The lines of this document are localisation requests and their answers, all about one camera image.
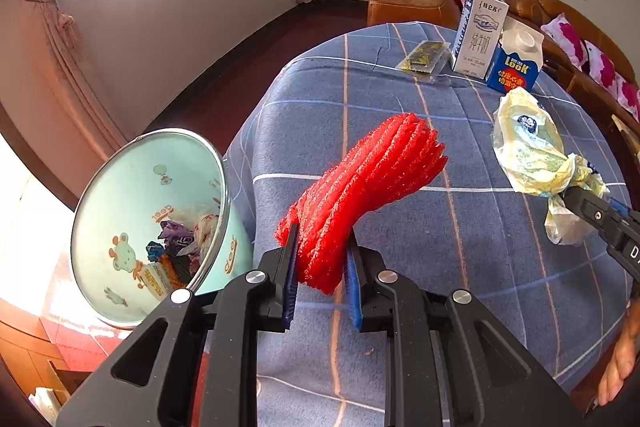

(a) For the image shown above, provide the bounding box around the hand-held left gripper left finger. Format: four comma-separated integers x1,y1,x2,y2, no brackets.
55,222,301,427

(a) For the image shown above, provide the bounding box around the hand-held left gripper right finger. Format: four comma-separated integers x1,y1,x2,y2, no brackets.
345,234,586,427

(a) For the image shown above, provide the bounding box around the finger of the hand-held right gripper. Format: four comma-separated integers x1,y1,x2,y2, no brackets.
561,186,627,249
584,163,640,229

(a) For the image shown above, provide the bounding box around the pale yellow plastic bag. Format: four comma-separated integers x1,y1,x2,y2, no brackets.
492,87,609,247

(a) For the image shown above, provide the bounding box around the red foam net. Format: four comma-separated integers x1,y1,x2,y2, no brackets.
276,112,450,298

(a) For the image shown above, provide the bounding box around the long beige cake wrapper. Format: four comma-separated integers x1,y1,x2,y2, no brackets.
141,257,194,299

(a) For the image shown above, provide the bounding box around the light green cartoon trash bin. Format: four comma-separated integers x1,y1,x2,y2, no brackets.
70,128,256,331

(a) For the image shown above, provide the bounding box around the person's right hand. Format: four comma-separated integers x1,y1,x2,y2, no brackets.
597,301,640,408

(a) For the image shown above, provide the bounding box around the blue plaid tablecloth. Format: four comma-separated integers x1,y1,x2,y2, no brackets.
222,21,636,427

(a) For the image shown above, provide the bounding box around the clear plastic bag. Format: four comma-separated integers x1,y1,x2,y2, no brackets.
192,213,222,258

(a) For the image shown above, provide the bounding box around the purple snack wrapper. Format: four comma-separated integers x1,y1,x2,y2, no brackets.
159,219,197,253

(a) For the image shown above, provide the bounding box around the blue foil wrapper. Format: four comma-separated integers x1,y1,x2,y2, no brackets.
146,241,171,264

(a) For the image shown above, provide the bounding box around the blue and white carton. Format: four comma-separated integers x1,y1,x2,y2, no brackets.
485,17,545,96

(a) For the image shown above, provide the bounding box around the white milk carton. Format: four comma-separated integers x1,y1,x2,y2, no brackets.
451,0,510,80

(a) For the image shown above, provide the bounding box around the black green snack packet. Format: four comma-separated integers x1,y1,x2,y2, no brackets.
395,39,451,84

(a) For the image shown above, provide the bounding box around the wooden cabinet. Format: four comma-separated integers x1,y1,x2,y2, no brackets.
0,298,97,419

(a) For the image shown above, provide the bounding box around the long pink curtain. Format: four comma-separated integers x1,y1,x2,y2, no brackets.
10,0,132,154

